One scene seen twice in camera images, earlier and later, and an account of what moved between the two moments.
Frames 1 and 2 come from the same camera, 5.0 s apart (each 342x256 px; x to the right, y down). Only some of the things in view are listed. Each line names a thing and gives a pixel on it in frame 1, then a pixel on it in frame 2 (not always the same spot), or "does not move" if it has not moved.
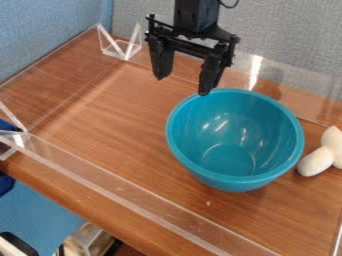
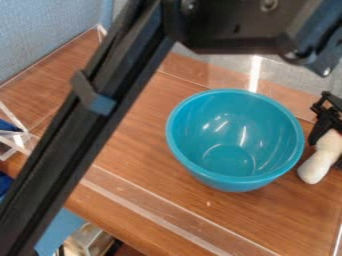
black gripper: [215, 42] → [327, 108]
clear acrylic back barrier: [292, 60] does not move
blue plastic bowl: [236, 138] does not move
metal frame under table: [88, 241] does not move
